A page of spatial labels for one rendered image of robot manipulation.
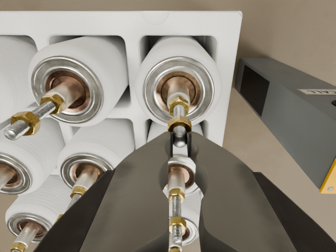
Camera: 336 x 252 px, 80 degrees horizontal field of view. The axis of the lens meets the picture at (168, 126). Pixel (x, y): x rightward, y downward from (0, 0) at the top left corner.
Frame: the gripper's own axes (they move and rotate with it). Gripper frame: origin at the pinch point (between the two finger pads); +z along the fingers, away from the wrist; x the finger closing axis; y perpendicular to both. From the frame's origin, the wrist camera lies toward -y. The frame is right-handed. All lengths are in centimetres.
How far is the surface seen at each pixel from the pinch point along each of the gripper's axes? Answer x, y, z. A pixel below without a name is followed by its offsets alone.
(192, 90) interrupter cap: 1.6, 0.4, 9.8
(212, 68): 3.4, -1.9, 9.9
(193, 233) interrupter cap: 2.9, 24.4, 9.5
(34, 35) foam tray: -18.2, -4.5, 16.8
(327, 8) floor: 29.1, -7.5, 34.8
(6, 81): -18.8, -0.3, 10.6
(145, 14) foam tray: -3.9, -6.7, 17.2
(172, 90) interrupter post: -0.6, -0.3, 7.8
